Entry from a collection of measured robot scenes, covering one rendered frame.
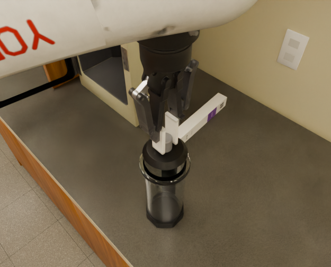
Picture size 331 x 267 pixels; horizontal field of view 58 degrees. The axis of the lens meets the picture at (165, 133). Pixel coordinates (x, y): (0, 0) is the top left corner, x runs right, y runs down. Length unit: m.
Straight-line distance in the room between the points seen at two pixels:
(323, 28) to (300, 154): 0.37
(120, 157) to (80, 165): 0.12
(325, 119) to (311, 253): 0.44
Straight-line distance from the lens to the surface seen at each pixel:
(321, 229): 0.89
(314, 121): 1.11
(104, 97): 1.09
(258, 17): 1.05
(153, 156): 0.58
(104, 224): 0.82
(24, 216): 2.04
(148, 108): 0.46
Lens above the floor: 1.67
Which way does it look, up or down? 48 degrees down
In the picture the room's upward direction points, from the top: straight up
